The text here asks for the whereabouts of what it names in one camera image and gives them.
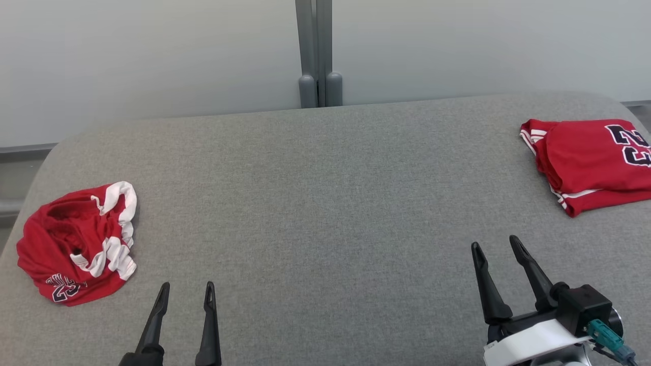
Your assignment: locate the red basketball jersey number 23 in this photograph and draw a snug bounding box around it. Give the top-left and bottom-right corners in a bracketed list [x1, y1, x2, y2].
[520, 118, 651, 218]

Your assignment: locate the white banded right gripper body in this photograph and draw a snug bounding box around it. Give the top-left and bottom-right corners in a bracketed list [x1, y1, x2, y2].
[483, 308, 591, 366]

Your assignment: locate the teal camera cable connector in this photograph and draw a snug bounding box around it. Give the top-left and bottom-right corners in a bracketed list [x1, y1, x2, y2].
[587, 319, 636, 362]

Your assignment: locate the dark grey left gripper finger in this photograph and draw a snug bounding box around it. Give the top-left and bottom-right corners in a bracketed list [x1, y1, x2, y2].
[135, 282, 171, 353]
[196, 281, 222, 366]

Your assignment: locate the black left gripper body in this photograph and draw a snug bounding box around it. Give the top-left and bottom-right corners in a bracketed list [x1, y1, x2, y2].
[119, 346, 164, 366]

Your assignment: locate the thin black camera cable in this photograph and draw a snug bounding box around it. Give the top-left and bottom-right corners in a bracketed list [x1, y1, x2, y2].
[590, 342, 640, 366]

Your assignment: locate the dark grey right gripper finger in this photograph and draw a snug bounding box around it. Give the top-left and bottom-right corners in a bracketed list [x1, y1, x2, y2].
[470, 241, 514, 326]
[509, 235, 555, 312]

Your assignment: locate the grey metal partition post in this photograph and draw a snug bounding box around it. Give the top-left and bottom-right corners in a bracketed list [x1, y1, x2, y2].
[295, 0, 343, 109]

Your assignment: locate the red jersey with white trim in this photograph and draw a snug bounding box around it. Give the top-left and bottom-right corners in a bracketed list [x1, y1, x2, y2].
[16, 181, 138, 307]

